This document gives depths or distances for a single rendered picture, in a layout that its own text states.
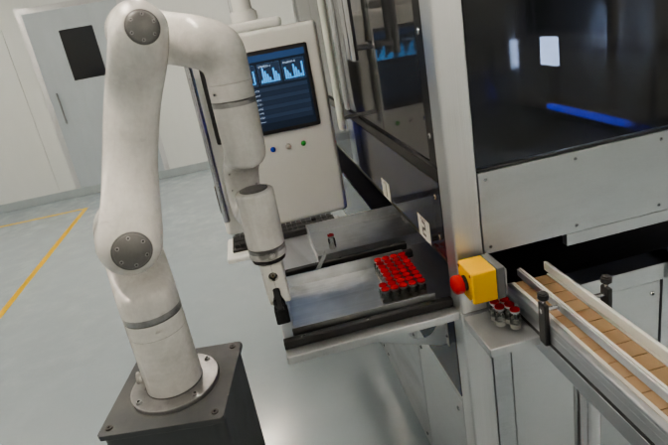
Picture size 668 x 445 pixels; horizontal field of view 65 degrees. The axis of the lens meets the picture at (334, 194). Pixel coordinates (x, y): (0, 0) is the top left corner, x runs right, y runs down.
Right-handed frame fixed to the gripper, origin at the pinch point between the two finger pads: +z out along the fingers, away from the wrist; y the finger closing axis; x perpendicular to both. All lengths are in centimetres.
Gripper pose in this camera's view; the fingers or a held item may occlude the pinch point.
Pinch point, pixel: (281, 314)
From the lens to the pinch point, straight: 127.0
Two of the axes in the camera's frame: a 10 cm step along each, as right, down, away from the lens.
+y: -1.9, -2.9, 9.4
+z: 1.6, 9.3, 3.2
